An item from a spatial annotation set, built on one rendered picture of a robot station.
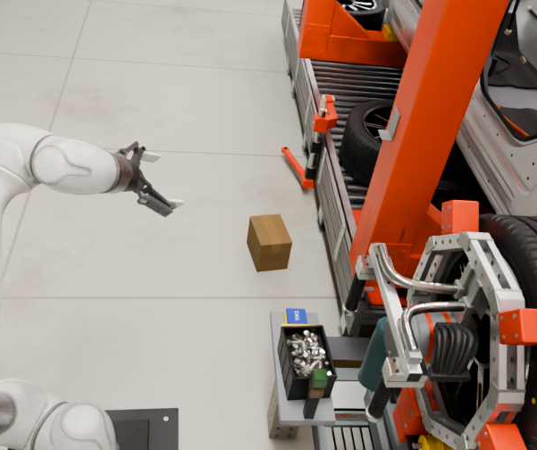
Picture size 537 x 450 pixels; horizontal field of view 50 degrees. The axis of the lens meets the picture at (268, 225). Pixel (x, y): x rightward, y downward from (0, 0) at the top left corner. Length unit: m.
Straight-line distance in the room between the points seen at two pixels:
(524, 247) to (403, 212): 0.57
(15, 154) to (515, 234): 1.12
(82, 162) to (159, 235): 1.87
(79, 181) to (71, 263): 1.73
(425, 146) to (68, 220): 1.94
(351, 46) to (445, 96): 2.05
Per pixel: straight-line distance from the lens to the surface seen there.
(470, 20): 1.64
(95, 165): 1.17
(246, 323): 2.61
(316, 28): 3.64
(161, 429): 1.95
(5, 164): 1.25
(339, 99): 3.90
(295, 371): 1.81
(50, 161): 1.14
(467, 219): 1.61
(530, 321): 1.31
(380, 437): 2.20
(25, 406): 1.65
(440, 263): 1.75
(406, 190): 1.87
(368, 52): 3.77
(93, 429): 1.59
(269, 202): 3.27
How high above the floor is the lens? 1.99
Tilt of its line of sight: 40 degrees down
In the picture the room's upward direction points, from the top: 9 degrees clockwise
